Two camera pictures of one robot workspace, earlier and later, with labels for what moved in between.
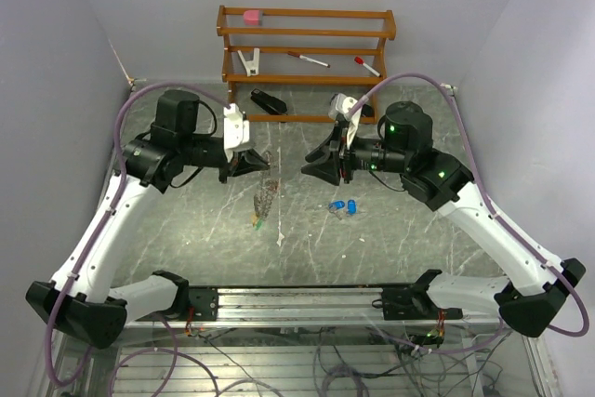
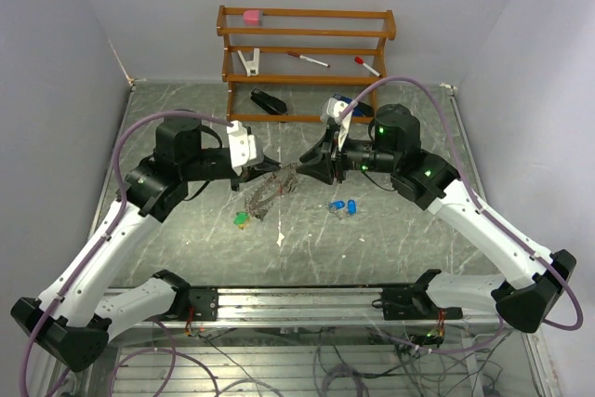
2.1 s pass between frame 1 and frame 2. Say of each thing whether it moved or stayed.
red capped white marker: stayed
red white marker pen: stayed
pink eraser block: stayed
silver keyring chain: moved
